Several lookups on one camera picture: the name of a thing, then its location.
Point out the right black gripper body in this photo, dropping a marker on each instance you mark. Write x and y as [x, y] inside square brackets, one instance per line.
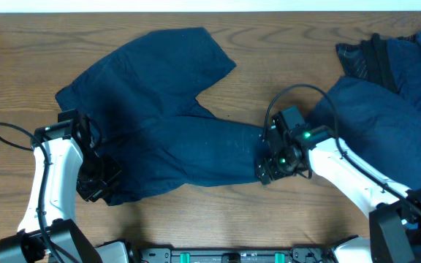
[278, 165]

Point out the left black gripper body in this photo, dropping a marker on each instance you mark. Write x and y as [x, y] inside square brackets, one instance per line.
[96, 176]

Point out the navy blue shorts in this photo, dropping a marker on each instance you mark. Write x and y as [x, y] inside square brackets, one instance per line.
[143, 97]

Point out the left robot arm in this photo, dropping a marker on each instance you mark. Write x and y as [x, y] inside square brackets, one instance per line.
[67, 166]

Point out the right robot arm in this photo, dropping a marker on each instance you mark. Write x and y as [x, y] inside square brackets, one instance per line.
[393, 210]

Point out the navy blue garment pile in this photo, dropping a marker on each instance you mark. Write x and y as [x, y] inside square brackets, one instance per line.
[381, 127]

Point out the black striped garment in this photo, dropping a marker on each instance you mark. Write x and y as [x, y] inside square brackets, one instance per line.
[391, 63]

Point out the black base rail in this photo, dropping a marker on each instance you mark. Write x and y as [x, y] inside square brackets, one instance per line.
[232, 255]

